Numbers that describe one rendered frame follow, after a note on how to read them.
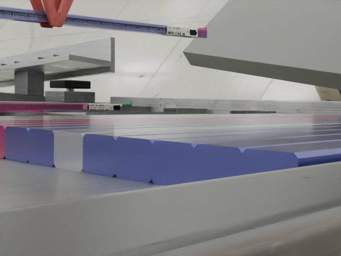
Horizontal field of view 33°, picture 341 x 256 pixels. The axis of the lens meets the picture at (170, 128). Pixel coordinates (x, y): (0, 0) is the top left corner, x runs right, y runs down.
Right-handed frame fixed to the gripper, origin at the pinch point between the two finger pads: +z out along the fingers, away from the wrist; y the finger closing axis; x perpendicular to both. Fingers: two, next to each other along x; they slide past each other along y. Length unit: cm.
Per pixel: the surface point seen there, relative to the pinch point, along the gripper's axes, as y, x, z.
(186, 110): 1.8, 20.0, 10.1
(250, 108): 9.0, 24.2, 9.6
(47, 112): -9.0, 5.7, 10.3
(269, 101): 11.9, 24.2, 8.7
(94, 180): 40.3, -27.2, 9.9
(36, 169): 37.7, -27.2, 9.9
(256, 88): -64, 131, 6
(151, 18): -150, 165, -28
